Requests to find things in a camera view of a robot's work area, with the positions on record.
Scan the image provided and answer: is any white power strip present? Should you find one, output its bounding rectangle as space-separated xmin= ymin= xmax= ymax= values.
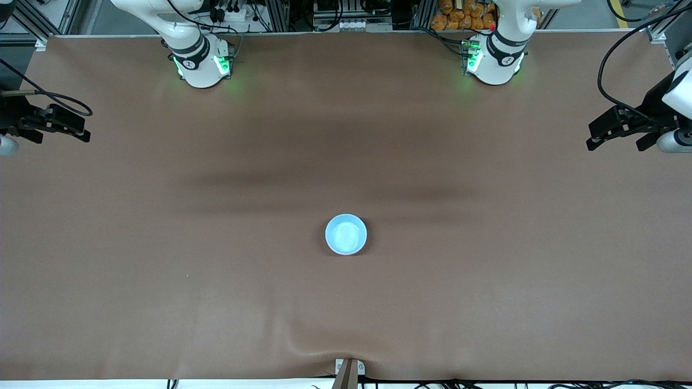
xmin=212 ymin=0 xmax=256 ymax=23

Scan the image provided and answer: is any bag of orange snacks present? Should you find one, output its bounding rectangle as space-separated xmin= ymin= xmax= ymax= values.
xmin=431 ymin=0 xmax=499 ymax=31

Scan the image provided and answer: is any blue bowl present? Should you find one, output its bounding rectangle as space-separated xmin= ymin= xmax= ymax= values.
xmin=325 ymin=213 xmax=368 ymax=256

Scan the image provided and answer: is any aluminium frame rail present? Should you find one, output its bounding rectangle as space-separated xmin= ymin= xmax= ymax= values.
xmin=647 ymin=0 xmax=692 ymax=73
xmin=0 ymin=0 xmax=82 ymax=45

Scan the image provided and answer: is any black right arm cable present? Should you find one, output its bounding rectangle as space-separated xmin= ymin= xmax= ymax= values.
xmin=0 ymin=57 xmax=94 ymax=117

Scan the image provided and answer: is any brown table mat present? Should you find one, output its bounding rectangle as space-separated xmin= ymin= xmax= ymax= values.
xmin=0 ymin=30 xmax=692 ymax=382

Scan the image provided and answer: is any metal table clamp bracket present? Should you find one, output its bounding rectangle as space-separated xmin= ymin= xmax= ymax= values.
xmin=335 ymin=358 xmax=366 ymax=389

